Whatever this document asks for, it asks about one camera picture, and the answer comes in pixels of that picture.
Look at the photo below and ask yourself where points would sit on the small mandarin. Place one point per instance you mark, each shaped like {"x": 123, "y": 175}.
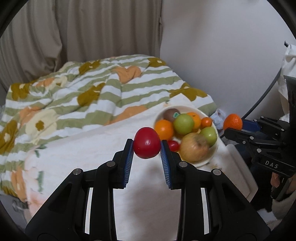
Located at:
{"x": 206, "y": 122}
{"x": 233, "y": 121}

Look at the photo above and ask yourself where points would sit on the small mandarin back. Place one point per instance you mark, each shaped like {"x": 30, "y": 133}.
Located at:
{"x": 206, "y": 122}

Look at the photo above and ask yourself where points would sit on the large orange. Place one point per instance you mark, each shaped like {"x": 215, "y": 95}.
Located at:
{"x": 164, "y": 129}
{"x": 196, "y": 119}

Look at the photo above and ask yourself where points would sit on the red cherry tomato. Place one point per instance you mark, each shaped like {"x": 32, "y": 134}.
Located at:
{"x": 174, "y": 146}
{"x": 146, "y": 143}

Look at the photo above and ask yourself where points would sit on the green apple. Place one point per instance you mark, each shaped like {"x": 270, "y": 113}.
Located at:
{"x": 183, "y": 124}
{"x": 210, "y": 134}

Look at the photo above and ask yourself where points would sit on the white plastic bag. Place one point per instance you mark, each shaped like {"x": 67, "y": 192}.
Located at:
{"x": 218, "y": 118}

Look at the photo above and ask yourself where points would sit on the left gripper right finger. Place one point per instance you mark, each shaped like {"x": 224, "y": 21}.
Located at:
{"x": 212, "y": 207}

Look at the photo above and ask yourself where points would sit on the red cherry tomato front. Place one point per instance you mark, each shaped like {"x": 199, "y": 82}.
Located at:
{"x": 146, "y": 143}

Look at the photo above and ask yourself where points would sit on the white floral table cloth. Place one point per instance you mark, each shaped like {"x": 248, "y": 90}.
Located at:
{"x": 82, "y": 207}

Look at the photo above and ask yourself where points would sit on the large yellowish apple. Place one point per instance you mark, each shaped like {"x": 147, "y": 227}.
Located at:
{"x": 193, "y": 147}

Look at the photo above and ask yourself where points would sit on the floral striped green blanket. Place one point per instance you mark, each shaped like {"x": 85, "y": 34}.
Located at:
{"x": 80, "y": 97}

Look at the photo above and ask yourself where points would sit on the brown kiwi with sticker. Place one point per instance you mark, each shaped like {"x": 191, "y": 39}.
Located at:
{"x": 171, "y": 114}

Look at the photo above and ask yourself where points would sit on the person right hand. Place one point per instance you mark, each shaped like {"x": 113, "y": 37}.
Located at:
{"x": 275, "y": 180}

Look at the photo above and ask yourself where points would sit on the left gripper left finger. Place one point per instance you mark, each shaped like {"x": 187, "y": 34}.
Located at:
{"x": 82, "y": 207}

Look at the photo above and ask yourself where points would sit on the red cherry tomato back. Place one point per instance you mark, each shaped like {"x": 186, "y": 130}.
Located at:
{"x": 174, "y": 146}

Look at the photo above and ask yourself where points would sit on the beige curtain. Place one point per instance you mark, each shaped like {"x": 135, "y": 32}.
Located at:
{"x": 43, "y": 35}

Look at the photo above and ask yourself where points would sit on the cream cartoon plate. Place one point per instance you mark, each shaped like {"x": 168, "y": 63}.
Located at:
{"x": 190, "y": 132}

